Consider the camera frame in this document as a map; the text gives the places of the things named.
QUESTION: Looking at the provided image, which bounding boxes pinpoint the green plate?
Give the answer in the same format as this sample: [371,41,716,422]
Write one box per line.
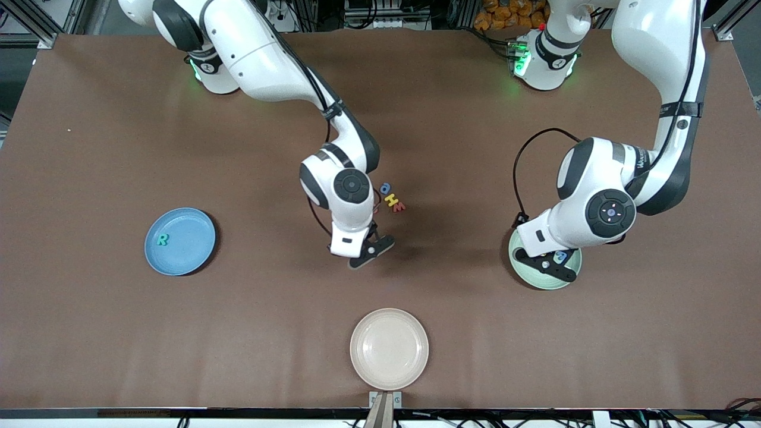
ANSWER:
[508,229,583,291]

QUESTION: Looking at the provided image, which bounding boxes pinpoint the cream white plate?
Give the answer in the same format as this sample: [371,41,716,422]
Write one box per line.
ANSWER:
[350,308,429,391]

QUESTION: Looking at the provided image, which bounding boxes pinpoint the blue plate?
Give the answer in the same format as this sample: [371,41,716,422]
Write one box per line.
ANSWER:
[144,207,216,276]

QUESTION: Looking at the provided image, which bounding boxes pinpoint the white power strip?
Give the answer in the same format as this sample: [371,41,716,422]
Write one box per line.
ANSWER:
[344,0,432,30]

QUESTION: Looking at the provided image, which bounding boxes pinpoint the orange bag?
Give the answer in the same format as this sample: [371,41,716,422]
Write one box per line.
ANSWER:
[474,0,551,32]

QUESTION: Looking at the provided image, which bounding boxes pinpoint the brown table mat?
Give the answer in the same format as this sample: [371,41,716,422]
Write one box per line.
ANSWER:
[0,30,761,411]

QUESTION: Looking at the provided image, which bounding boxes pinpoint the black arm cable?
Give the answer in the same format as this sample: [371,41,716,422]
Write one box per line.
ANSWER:
[512,0,708,229]
[256,0,345,250]

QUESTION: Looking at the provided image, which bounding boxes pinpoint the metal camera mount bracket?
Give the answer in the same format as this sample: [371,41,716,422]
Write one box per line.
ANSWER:
[364,391,403,428]

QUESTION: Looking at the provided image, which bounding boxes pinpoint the black cable bundle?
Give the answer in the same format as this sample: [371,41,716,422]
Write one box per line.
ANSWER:
[648,397,761,428]

